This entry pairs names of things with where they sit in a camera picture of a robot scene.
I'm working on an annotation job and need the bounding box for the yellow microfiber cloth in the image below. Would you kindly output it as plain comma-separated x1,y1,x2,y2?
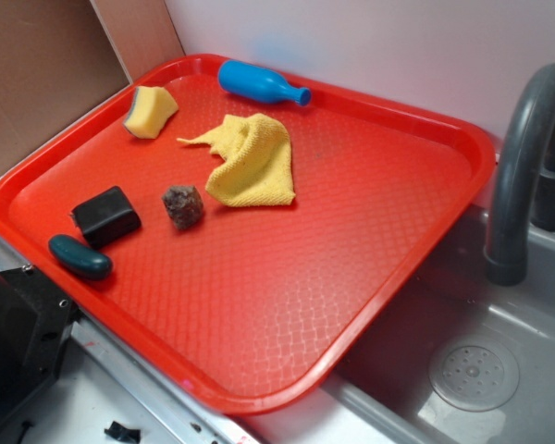
178,113,296,207

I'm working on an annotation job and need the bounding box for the yellow green sponge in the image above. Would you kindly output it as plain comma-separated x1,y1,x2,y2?
123,86,179,140

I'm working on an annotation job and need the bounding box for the blue plastic bottle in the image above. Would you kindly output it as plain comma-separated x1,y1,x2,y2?
217,60,312,106

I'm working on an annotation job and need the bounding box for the dark teal oblong object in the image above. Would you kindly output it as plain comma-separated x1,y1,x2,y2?
48,234,113,280

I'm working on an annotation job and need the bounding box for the black tape scrap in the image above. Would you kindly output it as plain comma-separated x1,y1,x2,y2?
104,421,142,444

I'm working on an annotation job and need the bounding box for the grey curved faucet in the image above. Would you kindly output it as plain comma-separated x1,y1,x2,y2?
484,63,555,286

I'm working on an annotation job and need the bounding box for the black rectangular block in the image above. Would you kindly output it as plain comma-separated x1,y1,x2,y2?
71,186,142,249

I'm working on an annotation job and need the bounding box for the brown cardboard panel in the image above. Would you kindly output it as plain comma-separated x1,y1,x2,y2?
0,1,184,177

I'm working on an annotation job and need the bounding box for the red plastic tray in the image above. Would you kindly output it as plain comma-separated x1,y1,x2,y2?
0,55,495,415

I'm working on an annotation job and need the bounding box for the brown rough rock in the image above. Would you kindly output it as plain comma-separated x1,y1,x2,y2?
162,185,204,230

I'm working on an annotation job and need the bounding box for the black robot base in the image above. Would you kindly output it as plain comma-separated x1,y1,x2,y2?
0,266,78,428

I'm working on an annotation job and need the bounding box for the grey plastic sink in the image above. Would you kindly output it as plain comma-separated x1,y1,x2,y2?
245,208,555,443

